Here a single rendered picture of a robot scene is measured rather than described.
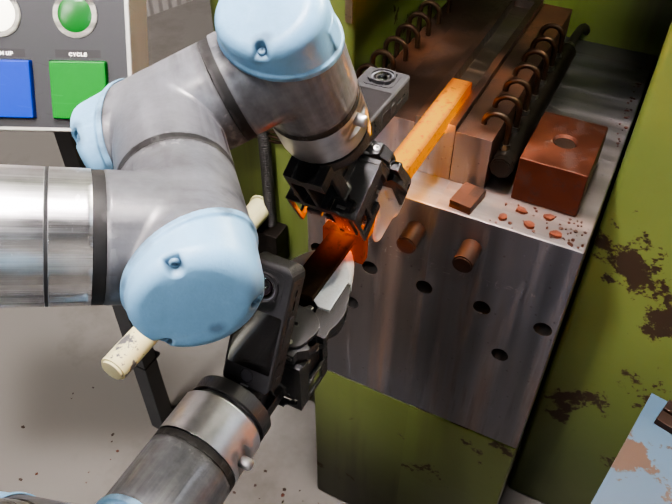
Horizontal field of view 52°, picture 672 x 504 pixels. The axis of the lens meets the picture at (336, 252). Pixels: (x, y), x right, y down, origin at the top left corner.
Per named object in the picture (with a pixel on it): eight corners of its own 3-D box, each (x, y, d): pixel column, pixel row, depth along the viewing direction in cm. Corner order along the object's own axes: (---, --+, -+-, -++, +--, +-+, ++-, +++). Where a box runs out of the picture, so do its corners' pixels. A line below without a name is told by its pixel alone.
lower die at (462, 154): (483, 190, 91) (493, 136, 85) (346, 149, 97) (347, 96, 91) (561, 52, 118) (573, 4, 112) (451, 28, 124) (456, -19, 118)
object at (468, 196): (464, 188, 91) (465, 181, 90) (485, 196, 90) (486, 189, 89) (448, 206, 88) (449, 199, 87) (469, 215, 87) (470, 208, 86)
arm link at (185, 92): (60, 179, 41) (224, 97, 40) (60, 85, 49) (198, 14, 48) (133, 259, 47) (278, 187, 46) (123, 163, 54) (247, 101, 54)
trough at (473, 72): (454, 135, 87) (455, 125, 86) (415, 124, 89) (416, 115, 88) (542, 6, 114) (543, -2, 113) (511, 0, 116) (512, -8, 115)
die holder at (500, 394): (516, 449, 113) (584, 253, 82) (312, 363, 125) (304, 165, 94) (591, 241, 149) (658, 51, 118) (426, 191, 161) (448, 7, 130)
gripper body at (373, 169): (299, 220, 68) (260, 166, 57) (334, 145, 70) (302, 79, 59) (370, 244, 65) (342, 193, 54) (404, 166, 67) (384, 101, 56)
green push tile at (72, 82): (108, 120, 91) (104, 61, 90) (52, 119, 92) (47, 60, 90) (112, 119, 93) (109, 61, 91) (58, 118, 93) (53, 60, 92)
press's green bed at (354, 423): (476, 566, 145) (516, 450, 113) (317, 489, 158) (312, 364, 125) (545, 372, 181) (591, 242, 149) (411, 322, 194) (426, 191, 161)
